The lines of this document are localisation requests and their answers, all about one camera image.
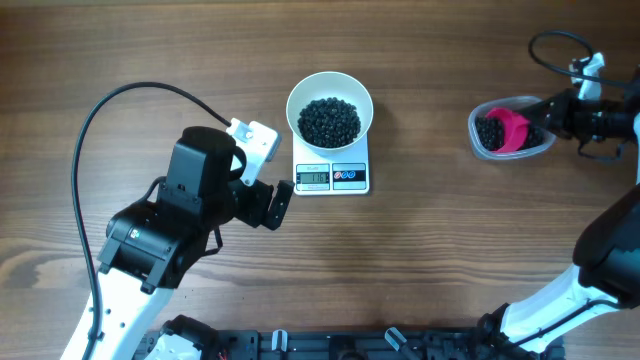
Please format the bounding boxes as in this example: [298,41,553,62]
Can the pink measuring scoop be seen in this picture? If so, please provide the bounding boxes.
[487,107,530,154]

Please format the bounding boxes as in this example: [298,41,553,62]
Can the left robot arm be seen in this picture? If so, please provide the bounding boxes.
[63,120,293,359]

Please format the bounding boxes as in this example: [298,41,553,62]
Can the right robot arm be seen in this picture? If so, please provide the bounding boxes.
[472,71,639,359]

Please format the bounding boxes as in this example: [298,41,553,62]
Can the white digital kitchen scale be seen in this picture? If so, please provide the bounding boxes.
[293,136,371,196]

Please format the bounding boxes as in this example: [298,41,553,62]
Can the black beans in bowl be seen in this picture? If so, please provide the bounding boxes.
[296,97,361,149]

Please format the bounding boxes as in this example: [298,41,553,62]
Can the white round bowl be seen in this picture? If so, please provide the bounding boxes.
[286,71,374,154]

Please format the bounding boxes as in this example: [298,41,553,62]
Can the clear plastic bean container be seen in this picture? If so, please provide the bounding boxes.
[468,95,556,161]

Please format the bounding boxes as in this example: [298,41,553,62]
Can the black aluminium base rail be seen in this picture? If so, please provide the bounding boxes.
[134,314,566,360]

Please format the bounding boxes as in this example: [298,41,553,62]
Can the left black camera cable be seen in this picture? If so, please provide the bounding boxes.
[70,81,234,360]

